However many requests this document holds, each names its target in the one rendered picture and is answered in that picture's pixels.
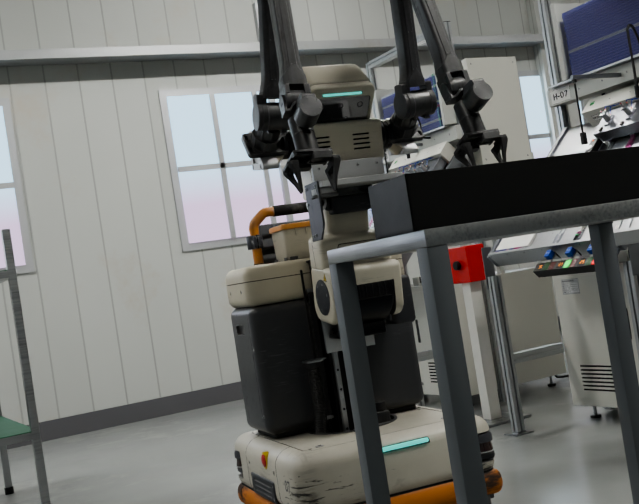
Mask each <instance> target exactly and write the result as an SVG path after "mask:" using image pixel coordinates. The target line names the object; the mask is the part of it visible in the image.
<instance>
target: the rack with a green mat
mask: <svg viewBox="0 0 639 504"><path fill-rule="evenodd" d="M1 237H2V244H3V251H4V257H5V264H6V270H2V271H0V283H2V282H5V281H7V280H8V284H9V291H10V298H11V305H12V311H13V318H14V325H15V332H16V338H17V345H18V352H19V359H20V365H21V372H22V379H23V386H24V392H25V399H26V406H27V412H28V419H29V426H30V427H29V426H26V425H24V424H21V423H18V422H16V421H13V420H11V419H8V418H5V417H3V416H2V411H1V404H0V458H1V464H2V471H3V478H4V485H5V488H4V490H5V495H9V494H13V493H14V487H13V485H12V479H11V472H10V465H9V458H8V451H7V445H11V444H15V443H20V442H25V441H29V440H32V446H33V453H34V460H35V466H36V473H37V480H38V487H39V493H40V500H41V504H51V502H50V495H49V489H48V482H47V475H46V468H45V462H44V455H43V448H42V441H41V434H40V428H39V421H38V415H37V408H36V401H35V394H34V388H33V381H32V374H31V367H30V361H29V354H28V347H27V341H26V334H25V327H24V320H23V314H22V307H21V300H20V293H19V287H18V280H17V273H16V266H15V260H14V253H13V246H12V240H11V233H10V229H2V230H1Z"/></svg>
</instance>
